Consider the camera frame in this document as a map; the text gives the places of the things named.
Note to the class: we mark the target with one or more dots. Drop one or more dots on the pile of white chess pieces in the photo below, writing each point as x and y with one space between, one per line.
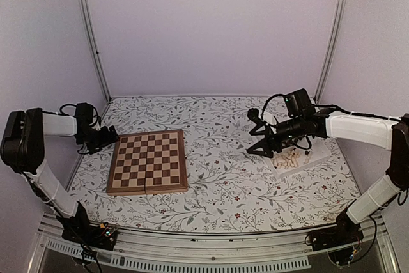
286 160

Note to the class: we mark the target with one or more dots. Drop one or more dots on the right aluminium frame post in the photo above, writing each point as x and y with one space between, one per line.
330 51

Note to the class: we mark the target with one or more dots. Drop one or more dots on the white divided tray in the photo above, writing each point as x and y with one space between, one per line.
319 152

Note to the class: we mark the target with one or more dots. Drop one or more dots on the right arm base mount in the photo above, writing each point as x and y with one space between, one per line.
343 233

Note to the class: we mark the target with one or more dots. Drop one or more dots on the left aluminium frame post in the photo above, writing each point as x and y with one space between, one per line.
94 50

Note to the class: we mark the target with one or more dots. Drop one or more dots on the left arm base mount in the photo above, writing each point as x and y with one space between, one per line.
103 236

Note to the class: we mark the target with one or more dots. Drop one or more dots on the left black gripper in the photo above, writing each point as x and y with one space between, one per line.
107 139

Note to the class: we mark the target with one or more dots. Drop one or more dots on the aluminium frame post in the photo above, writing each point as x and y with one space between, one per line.
94 50
330 51

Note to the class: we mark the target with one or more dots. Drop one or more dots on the front aluminium rail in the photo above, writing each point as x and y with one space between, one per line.
138 250

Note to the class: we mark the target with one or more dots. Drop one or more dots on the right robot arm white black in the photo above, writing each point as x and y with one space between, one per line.
285 119

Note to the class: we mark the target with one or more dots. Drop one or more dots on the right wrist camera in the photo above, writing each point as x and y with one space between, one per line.
253 115

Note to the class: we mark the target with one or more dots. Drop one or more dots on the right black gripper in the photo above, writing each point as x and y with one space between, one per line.
270 137

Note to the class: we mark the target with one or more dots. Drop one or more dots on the floral table mat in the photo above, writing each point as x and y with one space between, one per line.
229 191

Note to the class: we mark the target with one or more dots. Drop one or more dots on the wooden chess board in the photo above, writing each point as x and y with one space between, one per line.
148 163

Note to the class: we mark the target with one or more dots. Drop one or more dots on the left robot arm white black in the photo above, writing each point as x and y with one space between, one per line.
23 149

